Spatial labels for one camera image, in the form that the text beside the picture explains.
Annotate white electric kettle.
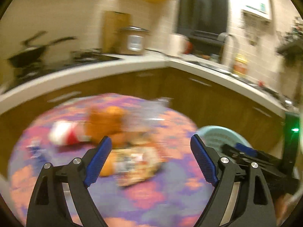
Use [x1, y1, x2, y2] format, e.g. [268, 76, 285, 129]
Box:
[166, 34, 189, 58]

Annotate black wall shelf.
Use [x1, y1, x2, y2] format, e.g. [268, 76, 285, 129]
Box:
[276, 16, 302, 64]

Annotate dark kitchen window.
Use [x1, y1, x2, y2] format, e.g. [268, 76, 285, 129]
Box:
[176, 0, 229, 55]

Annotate wooden cutting board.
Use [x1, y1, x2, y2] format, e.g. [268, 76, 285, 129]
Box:
[101, 11, 132, 53]

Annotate red white paper cup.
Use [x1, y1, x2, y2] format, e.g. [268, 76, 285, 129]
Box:
[48, 120, 91, 147]

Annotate clear plastic bag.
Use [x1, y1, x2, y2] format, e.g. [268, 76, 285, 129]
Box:
[123, 97, 172, 133]

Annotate light blue plastic basket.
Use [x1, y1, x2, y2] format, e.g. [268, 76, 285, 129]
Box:
[196, 126, 252, 152]

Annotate crumpled orange snack bag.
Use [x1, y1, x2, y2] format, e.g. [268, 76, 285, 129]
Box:
[84, 106, 126, 149]

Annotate steel sink faucet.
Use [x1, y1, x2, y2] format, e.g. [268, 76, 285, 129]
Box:
[217, 32, 239, 73]

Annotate yellow detergent bottle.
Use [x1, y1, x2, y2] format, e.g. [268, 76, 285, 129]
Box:
[233, 54, 248, 77]

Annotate orange snack wrapper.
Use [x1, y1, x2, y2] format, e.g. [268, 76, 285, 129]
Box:
[112, 145, 166, 187]

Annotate wooden base cabinets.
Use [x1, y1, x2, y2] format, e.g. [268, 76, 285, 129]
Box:
[1, 67, 284, 175]

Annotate brown rice cooker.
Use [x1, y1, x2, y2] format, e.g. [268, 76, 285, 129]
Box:
[116, 26, 149, 55]

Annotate floral tablecloth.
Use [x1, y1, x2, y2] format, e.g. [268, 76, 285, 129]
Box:
[9, 94, 213, 226]

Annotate black gas stove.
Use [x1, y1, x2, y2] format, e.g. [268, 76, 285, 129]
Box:
[1, 49, 121, 94]

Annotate black frying pan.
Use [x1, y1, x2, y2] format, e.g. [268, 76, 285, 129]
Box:
[8, 31, 77, 68]

